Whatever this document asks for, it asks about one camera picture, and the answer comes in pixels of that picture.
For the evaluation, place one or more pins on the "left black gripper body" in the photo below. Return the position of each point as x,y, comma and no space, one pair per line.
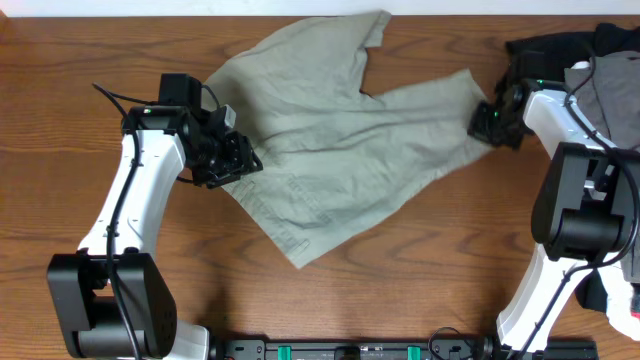
219,161

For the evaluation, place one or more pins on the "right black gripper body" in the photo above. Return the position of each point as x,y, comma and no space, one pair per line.
498,129

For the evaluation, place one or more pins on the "grey-green cotton shorts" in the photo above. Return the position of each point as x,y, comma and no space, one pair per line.
336,161

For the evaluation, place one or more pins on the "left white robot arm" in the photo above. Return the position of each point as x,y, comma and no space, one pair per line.
109,296

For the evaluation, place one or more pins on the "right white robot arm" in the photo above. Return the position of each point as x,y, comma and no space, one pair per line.
585,222

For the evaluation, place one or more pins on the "black garment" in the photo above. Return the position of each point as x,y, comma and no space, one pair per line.
546,56

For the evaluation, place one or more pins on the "dark grey garment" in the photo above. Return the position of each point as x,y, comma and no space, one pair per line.
610,99

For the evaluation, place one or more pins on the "white patterned cloth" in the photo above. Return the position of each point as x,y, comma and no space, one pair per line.
618,301

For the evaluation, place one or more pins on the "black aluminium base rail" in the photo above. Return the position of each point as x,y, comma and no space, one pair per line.
443,345

